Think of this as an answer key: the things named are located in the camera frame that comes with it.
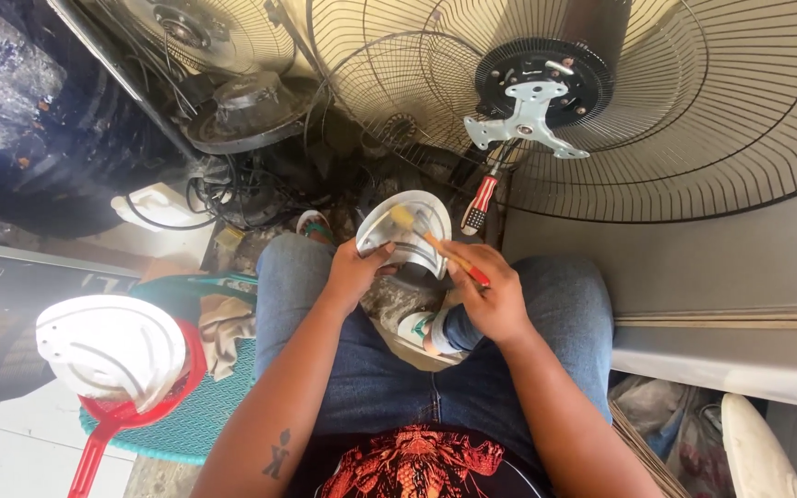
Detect person's right hand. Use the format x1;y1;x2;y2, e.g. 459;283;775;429
441;239;539;347

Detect person's left hand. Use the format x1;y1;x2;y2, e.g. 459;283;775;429
326;238;397;310

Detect wooden handled paint brush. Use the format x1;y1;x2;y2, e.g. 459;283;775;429
389;205;491;288

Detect white fan blade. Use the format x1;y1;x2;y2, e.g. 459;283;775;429
356;190;452;280
35;295;187;414

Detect red striped screwdriver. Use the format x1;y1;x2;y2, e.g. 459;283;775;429
460;142;518;237

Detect white green sandal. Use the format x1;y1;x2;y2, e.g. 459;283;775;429
296;209;336;244
396;310;465;358

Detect person's blue jeans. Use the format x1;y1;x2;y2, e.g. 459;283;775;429
252;233;614;471

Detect person's black printed shirt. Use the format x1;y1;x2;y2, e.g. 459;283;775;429
286;423;559;498

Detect black fan motor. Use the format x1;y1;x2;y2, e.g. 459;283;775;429
473;37;614;129

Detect beige cloth rag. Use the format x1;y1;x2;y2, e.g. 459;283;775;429
198;295;258;382

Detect dusty fan motor housing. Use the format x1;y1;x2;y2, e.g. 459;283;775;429
184;71;321;155

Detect heap of plastic bags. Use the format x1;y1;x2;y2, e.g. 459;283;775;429
608;374;738;498

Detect teal plastic stool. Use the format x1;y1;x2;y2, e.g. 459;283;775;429
79;273;259;466

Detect white plastic jug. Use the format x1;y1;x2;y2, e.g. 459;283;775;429
111;182;211;232

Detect white plastic chair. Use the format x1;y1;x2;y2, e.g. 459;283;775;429
720;393;797;498

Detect red plastic strainer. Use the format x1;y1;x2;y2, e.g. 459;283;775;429
66;318;208;498

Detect grey metal shelf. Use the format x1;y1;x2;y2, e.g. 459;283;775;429
0;238;143;413

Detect dark blue tarp bundle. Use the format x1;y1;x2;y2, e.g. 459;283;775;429
0;0;195;239

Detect grey metal blade bracket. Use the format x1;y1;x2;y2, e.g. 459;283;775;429
464;81;590;160

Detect small wire fan guard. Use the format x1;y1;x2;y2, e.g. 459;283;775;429
303;30;489;156

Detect tangle of black cables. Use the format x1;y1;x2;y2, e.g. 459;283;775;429
125;154;316;232

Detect large wire fan guard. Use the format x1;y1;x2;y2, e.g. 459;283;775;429
306;0;797;224

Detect dusty wire fan guard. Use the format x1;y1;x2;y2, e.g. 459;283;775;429
90;0;297;78

